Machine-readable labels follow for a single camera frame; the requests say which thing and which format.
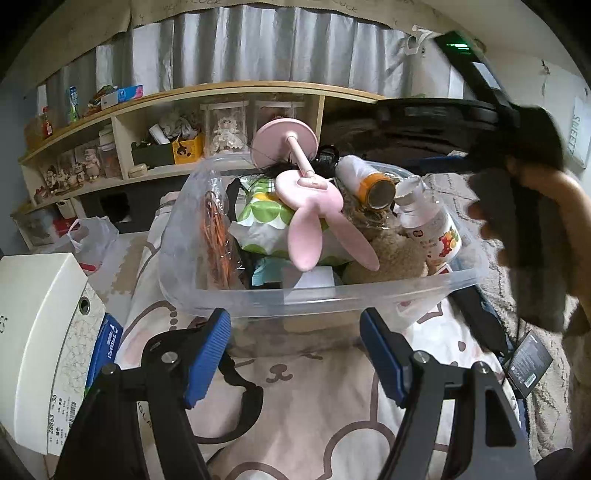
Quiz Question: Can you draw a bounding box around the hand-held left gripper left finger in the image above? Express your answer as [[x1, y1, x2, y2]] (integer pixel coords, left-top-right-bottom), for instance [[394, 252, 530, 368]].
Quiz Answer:
[[54, 308, 232, 480]]

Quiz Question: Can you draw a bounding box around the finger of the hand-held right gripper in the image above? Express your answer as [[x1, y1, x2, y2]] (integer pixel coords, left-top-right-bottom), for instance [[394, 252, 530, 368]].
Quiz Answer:
[[409, 154, 476, 177]]

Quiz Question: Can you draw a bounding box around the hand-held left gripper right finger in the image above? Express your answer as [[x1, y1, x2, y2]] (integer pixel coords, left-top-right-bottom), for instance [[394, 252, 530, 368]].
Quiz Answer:
[[359, 308, 539, 480]]

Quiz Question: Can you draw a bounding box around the orange-capped white tube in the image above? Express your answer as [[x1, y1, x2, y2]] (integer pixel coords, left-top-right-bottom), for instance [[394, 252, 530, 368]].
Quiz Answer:
[[335, 154, 398, 210]]

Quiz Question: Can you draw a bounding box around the clear plastic storage box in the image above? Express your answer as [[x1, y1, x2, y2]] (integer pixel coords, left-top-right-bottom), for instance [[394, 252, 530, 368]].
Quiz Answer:
[[157, 154, 490, 358]]

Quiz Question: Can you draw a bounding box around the pink rabbit ear mirror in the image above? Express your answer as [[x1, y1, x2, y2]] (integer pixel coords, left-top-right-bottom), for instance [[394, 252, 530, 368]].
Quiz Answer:
[[252, 117, 380, 272]]

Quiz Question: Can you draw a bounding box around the person's right hand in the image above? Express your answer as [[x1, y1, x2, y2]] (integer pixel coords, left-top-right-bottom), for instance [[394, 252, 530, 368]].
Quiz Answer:
[[526, 171, 591, 306]]

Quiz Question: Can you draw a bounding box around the white fruit label bottle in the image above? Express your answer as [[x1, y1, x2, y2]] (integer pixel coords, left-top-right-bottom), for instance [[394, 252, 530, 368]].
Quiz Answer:
[[393, 174, 462, 275]]

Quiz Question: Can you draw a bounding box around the cartoon printed bed sheet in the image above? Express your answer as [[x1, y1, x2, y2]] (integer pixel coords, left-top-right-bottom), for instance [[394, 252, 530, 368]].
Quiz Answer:
[[111, 231, 527, 480]]

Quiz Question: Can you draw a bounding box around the white paper bag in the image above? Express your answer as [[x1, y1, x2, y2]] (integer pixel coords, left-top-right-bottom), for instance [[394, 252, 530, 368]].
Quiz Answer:
[[406, 28, 465, 100]]

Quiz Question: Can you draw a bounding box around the teal pack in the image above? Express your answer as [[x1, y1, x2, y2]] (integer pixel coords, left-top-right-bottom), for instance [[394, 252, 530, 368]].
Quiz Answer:
[[249, 258, 296, 289]]

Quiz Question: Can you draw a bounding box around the black cloth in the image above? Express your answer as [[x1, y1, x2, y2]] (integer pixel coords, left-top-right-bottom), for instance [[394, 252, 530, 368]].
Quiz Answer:
[[450, 286, 509, 356]]

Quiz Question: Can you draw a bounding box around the beige plush ball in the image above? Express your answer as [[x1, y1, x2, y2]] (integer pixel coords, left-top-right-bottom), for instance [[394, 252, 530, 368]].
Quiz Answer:
[[344, 226, 428, 284]]

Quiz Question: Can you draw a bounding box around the blue cardboard box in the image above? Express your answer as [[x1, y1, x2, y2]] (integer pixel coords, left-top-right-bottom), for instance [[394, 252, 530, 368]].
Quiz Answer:
[[83, 313, 124, 402]]

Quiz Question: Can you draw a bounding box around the folded brown blanket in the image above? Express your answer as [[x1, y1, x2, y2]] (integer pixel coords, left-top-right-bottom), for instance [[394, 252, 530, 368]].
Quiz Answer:
[[318, 95, 472, 160]]

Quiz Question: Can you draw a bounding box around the black hair claw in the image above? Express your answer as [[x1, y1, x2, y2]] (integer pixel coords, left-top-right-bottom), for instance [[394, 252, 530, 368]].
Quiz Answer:
[[314, 144, 340, 174]]

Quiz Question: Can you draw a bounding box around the orange mesh bag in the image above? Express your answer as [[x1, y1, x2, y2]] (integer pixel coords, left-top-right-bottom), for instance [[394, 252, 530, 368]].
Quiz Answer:
[[198, 171, 236, 289]]

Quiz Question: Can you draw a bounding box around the black power bank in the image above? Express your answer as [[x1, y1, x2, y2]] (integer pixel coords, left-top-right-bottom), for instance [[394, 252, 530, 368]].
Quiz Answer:
[[503, 330, 555, 400]]

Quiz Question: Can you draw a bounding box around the green dotted tissue pack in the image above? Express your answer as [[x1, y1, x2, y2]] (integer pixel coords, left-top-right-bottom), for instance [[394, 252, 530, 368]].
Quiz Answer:
[[228, 175, 352, 266]]

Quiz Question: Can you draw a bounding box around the white shoe box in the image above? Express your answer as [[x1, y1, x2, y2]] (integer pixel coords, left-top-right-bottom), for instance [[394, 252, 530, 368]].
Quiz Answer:
[[0, 251, 108, 457]]

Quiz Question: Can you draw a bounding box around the white plastic bag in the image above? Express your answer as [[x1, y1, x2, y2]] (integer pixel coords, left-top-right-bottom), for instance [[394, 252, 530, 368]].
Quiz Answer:
[[67, 216, 121, 273]]

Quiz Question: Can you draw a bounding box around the beige textured pillow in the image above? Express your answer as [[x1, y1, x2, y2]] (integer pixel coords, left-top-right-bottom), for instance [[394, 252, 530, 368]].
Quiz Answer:
[[480, 258, 591, 462]]

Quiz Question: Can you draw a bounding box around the red doll in clear case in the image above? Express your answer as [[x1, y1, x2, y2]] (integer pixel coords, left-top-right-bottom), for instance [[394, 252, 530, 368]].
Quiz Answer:
[[253, 99, 305, 125]]

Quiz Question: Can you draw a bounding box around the grey curtain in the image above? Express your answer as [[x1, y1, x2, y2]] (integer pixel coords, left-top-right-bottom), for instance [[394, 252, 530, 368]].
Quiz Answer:
[[37, 9, 462, 125]]

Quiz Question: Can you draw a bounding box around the dark green box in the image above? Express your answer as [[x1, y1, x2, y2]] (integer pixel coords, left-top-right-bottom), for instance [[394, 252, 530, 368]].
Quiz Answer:
[[131, 142, 176, 168]]

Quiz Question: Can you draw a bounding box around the yellow box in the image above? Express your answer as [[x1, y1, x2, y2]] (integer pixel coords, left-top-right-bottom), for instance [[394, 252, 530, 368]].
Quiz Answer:
[[172, 135, 205, 164]]

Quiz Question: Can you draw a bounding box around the white doll in clear case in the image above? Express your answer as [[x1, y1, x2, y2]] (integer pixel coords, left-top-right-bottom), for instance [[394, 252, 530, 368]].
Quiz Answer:
[[201, 102, 250, 158]]

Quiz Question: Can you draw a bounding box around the glass jar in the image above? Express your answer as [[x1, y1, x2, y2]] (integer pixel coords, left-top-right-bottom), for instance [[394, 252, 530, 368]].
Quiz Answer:
[[97, 127, 123, 178]]

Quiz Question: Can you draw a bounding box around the row of small figurines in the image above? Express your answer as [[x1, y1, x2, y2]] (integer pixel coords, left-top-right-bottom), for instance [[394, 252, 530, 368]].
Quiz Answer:
[[34, 145, 105, 201]]

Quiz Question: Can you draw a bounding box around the grey paper bouquet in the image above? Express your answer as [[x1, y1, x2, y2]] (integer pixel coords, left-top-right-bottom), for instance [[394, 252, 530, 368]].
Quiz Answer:
[[157, 108, 204, 141]]

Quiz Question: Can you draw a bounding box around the wooden shelf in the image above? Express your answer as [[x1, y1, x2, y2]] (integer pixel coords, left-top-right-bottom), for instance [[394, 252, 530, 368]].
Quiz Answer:
[[11, 80, 393, 250]]

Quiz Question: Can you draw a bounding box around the blue tissue pack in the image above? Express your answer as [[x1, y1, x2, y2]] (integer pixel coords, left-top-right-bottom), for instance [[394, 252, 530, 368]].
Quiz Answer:
[[100, 85, 144, 108]]

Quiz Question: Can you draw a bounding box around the beige printed valance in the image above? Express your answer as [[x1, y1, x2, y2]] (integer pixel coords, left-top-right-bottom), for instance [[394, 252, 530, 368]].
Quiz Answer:
[[131, 0, 416, 35]]

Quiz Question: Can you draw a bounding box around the white wall banner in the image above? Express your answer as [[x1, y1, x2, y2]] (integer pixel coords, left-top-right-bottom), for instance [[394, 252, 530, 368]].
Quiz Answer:
[[570, 95, 591, 169]]

